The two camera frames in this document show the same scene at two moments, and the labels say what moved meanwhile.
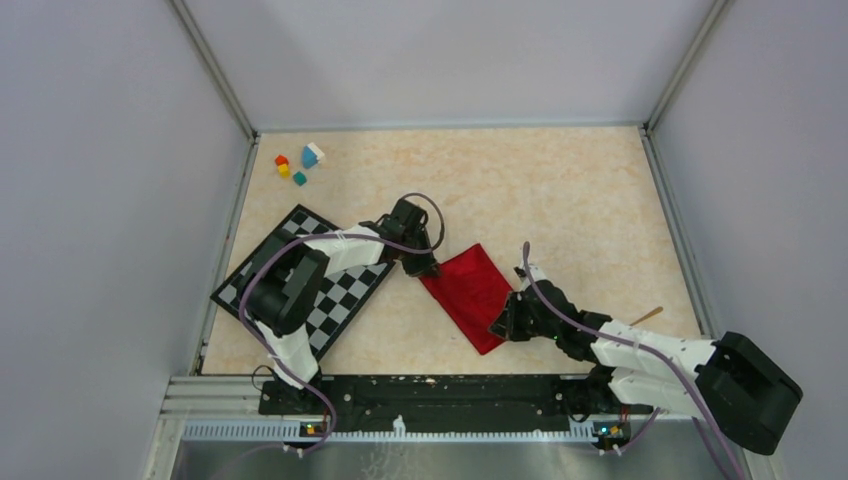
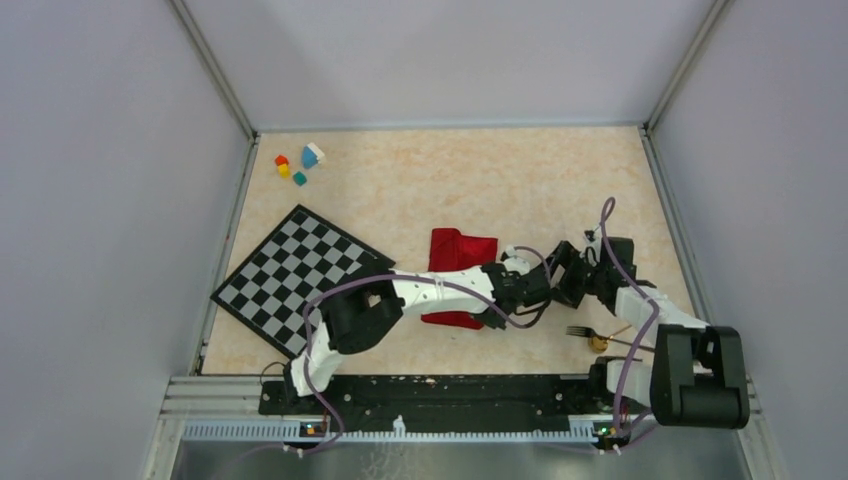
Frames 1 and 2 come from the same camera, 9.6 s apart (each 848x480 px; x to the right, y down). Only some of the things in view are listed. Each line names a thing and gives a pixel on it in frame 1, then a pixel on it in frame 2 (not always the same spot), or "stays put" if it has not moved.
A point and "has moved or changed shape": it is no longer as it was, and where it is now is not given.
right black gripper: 506,325 -> 569,257
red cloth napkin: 473,291 has moved or changed shape
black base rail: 543,404 stays put
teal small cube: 299,178 stays put
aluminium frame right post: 718,6 stays put
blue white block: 311,155 stays put
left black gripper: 415,268 -> 491,321
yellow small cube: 284,171 stays put
